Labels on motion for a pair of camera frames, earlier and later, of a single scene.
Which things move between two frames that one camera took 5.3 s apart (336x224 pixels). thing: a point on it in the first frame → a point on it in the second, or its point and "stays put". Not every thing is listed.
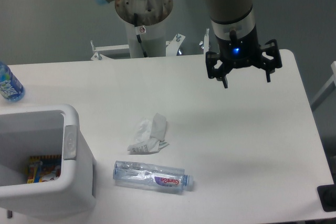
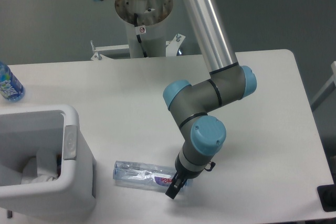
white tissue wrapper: [150, 136] → [43, 168]
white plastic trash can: [45, 129] stays put
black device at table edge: [327, 194] stays put
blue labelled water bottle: [11, 89] stays put
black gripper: [241, 53] → [186, 173]
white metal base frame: [170, 47] stays put
